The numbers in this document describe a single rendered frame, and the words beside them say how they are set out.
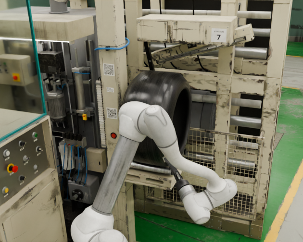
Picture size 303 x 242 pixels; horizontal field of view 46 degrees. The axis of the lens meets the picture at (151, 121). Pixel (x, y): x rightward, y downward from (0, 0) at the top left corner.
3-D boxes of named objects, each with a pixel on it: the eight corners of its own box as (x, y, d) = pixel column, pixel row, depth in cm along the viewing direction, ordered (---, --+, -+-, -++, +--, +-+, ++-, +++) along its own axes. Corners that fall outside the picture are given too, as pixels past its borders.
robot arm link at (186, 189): (183, 204, 196) (178, 196, 199) (197, 197, 197) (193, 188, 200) (181, 197, 189) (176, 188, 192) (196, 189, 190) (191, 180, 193)
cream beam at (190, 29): (136, 42, 235) (135, 18, 229) (150, 35, 256) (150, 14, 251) (229, 46, 214) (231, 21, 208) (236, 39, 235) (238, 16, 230)
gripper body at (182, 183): (177, 188, 193) (170, 175, 198) (180, 195, 199) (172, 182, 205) (190, 182, 193) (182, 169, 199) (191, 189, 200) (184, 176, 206)
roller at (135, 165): (121, 167, 236) (121, 161, 235) (124, 163, 240) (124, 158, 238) (171, 176, 224) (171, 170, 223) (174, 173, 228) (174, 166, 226)
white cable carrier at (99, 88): (101, 147, 248) (95, 80, 229) (104, 143, 252) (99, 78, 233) (107, 148, 246) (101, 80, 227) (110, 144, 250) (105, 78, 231)
